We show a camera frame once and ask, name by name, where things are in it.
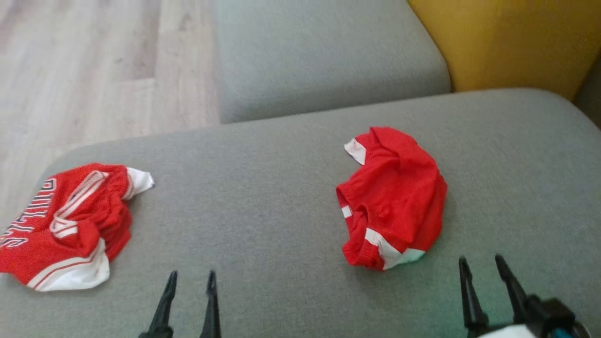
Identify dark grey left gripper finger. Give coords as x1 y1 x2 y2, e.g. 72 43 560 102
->
200 270 222 338
138 270 178 338

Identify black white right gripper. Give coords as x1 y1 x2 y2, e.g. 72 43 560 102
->
458 254 539 338

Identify red jersey with lettering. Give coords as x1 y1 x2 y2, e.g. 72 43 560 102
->
0 162 155 292

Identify large grey sofa seat cushion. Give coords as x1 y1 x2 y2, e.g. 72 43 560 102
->
0 88 601 338

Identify red shorts with white trim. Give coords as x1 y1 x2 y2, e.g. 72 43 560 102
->
335 126 448 272

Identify wide yellow sofa back cushion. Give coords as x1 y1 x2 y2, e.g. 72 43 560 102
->
408 0 601 101

